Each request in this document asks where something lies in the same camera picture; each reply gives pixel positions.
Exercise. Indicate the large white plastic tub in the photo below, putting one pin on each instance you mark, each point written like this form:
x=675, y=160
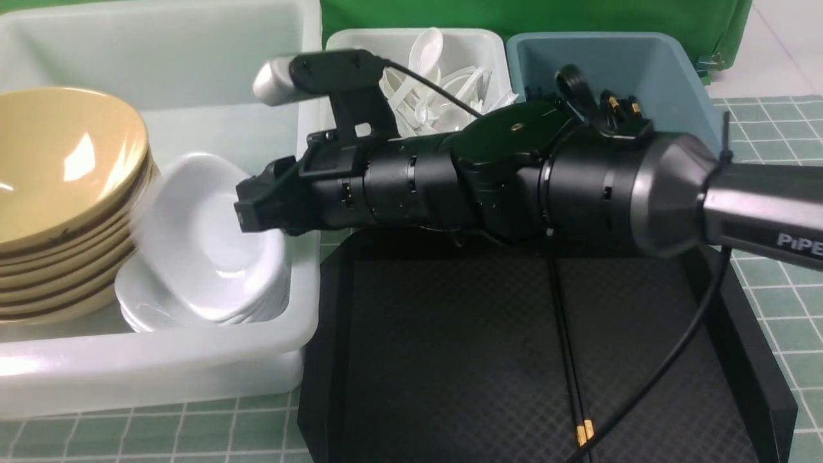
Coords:
x=188, y=67

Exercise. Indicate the white spoon bin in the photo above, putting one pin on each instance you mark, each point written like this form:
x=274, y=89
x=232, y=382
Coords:
x=464, y=47

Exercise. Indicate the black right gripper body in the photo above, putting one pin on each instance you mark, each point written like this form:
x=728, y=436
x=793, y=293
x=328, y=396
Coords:
x=295, y=195

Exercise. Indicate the white square dish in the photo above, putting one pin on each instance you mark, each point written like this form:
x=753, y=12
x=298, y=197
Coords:
x=188, y=233

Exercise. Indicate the stack of yellow bowls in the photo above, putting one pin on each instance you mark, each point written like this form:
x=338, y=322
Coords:
x=73, y=275

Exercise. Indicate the black chopstick right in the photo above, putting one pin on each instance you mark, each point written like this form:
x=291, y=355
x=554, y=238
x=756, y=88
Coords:
x=578, y=386

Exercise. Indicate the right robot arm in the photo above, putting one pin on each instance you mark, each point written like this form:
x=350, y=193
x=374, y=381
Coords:
x=521, y=174

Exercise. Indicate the teal plastic bin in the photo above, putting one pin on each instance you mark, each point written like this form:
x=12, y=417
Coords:
x=650, y=66

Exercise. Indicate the white spoons pile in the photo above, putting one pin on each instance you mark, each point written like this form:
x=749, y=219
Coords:
x=437, y=90

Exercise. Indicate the metal binder clip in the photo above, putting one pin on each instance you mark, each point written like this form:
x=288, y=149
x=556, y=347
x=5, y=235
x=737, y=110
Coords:
x=705, y=64

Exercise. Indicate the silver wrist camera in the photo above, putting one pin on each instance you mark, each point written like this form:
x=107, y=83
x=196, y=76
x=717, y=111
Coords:
x=348, y=78

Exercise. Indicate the black chopstick left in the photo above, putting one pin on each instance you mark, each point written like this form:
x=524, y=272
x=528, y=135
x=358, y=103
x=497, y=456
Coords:
x=569, y=360

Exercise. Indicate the green backdrop cloth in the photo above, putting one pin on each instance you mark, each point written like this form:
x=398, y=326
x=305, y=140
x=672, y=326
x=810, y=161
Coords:
x=701, y=27

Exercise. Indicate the green checkered table mat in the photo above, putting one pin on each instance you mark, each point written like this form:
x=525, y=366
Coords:
x=782, y=130

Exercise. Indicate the stack of white dishes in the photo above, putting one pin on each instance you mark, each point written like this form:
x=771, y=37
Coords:
x=148, y=306

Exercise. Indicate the black chopstick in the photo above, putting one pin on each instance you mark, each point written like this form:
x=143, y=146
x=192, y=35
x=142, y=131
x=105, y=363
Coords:
x=578, y=386
x=569, y=360

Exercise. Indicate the black chopsticks in bin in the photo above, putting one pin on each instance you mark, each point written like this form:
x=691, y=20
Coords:
x=613, y=109

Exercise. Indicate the yellow noodle bowl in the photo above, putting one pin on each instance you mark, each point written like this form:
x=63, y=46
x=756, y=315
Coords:
x=67, y=155

